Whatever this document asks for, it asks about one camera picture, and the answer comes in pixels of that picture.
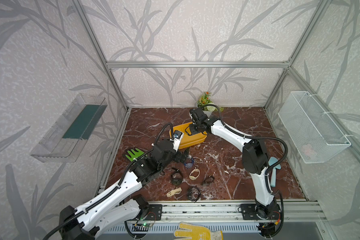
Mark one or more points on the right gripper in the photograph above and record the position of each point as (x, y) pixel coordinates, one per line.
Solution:
(192, 129)

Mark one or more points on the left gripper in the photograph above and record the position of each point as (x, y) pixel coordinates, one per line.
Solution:
(178, 157)

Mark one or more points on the black slim watch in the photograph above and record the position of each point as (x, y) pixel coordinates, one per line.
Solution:
(188, 131)

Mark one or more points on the yellow plastic storage box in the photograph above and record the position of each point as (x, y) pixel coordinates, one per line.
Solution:
(188, 141)

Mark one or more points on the silver chain watch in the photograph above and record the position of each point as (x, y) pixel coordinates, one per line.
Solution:
(198, 160)

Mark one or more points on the beige strap watch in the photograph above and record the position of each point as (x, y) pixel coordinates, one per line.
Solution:
(194, 174)

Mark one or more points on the thin dark strap watch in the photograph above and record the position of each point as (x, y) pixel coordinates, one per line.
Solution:
(208, 181)

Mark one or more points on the black rugged sport watch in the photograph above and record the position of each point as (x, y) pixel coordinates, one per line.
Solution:
(193, 194)

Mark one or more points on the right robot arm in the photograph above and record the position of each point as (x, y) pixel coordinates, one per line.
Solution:
(255, 157)

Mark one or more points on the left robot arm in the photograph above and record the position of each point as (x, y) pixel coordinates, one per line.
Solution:
(90, 220)

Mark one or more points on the blue translucent watch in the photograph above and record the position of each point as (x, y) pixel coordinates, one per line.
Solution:
(189, 162)

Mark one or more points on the black chunky watch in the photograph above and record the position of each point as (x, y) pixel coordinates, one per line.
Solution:
(176, 177)

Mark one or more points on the potted artificial plant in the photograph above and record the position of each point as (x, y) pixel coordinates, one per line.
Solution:
(205, 99)

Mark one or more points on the green work glove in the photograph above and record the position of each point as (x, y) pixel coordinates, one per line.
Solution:
(133, 154)

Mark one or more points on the yellow dotted work glove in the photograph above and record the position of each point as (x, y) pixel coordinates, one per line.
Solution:
(187, 231)

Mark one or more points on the teal garden trowel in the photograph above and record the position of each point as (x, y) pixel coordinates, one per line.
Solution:
(272, 161)

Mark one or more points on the cream flat strap watch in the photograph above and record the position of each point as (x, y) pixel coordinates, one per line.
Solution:
(174, 192)

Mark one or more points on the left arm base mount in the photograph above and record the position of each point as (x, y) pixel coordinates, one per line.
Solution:
(150, 213)

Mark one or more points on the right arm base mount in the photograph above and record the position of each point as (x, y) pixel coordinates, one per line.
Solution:
(249, 213)

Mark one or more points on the white wire basket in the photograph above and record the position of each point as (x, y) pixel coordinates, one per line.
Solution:
(316, 136)

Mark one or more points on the clear acrylic wall shelf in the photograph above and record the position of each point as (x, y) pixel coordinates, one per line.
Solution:
(65, 140)

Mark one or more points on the aluminium front rail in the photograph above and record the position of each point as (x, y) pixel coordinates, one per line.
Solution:
(213, 212)

